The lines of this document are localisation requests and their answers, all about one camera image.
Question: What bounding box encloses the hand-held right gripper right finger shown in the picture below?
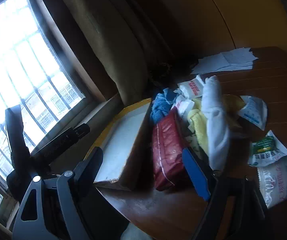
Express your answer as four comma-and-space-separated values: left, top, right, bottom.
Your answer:
182, 148, 269, 240

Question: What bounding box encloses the window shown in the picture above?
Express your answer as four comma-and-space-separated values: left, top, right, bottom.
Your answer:
0, 0, 86, 220

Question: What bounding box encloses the beige curtain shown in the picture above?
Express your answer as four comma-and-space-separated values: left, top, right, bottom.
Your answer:
53, 0, 174, 105

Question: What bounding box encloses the yellow cardboard box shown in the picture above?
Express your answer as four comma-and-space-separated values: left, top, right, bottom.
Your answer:
83, 97, 155, 190

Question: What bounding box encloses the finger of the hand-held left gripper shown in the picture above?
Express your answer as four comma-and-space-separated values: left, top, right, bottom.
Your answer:
70, 124, 91, 138

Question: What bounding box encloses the white towel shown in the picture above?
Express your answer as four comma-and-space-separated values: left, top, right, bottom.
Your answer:
202, 75, 232, 170

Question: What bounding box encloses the white packet blue print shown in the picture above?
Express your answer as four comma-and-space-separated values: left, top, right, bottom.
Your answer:
238, 95, 268, 131

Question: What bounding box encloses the green white packet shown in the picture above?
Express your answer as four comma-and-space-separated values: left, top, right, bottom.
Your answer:
248, 130, 287, 167

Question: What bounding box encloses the white dotted packet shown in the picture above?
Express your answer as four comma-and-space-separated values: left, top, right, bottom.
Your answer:
257, 151, 287, 209

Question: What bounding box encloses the light blue towel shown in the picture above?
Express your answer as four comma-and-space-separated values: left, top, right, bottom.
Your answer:
163, 87, 177, 104

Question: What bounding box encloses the pile of white paper sheets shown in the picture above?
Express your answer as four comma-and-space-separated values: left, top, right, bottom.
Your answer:
190, 47, 259, 75

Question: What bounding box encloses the yellow packet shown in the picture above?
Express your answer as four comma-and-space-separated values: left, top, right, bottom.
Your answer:
222, 94, 245, 132

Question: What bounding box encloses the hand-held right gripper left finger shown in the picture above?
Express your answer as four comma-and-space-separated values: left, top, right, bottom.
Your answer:
11, 147, 104, 240

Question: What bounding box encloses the yellow wooden cabinet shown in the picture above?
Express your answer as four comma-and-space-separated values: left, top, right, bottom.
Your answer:
143, 0, 287, 53

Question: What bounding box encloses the white packet red label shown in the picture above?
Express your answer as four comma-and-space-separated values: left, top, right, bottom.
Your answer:
175, 98, 196, 120
180, 78, 205, 99

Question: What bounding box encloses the yellow towel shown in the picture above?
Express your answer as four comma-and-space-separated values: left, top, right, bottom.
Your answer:
187, 97, 209, 155

